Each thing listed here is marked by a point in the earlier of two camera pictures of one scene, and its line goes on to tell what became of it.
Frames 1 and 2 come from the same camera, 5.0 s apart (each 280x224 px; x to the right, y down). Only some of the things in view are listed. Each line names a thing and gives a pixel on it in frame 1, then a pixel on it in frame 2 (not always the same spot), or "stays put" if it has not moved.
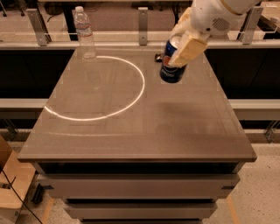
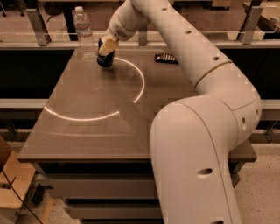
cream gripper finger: (191, 48) -> (108, 46)
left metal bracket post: (39, 27) stays put
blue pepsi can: (169, 73) -> (105, 61)
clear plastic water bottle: (85, 35) stays put
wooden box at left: (15, 179) stays put
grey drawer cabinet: (141, 192) stays put
